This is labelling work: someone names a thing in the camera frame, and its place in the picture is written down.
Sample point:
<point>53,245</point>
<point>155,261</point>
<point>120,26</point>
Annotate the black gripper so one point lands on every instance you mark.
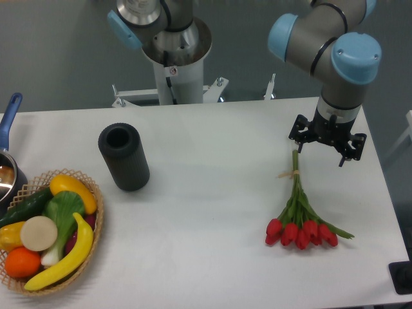
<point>330,126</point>

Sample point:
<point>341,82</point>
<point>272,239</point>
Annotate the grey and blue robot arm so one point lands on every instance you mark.
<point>323,44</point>

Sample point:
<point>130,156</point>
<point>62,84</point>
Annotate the white furniture at right edge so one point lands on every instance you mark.
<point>401,144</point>

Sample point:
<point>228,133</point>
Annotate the red tulip bouquet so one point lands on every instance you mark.
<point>298,223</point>

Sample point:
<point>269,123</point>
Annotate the black device at table edge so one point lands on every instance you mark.
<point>401,277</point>

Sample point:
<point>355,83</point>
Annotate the dark grey ribbed vase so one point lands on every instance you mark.
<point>122,150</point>

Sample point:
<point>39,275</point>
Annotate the purple red vegetable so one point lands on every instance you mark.
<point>90,219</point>

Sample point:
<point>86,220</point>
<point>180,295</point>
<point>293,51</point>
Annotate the yellow banana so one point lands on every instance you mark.
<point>69,263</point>

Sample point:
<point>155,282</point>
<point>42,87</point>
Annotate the yellow squash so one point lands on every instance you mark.
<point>64,182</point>

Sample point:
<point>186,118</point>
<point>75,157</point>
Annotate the green bok choy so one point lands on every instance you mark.
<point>60,210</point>

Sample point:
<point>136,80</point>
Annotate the green cucumber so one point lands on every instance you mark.
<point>28,208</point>

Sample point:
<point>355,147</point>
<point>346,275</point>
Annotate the beige round disc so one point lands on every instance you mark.
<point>38,233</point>

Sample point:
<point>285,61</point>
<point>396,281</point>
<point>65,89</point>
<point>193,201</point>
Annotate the yellow bell pepper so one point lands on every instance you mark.
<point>10,236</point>

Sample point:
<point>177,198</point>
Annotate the orange fruit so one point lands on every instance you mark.
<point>21,262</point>

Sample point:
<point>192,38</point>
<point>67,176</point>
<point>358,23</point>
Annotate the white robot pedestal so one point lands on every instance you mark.
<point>177,59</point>

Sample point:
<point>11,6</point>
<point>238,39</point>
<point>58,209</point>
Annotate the blue handled saucepan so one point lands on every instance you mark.
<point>12,178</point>

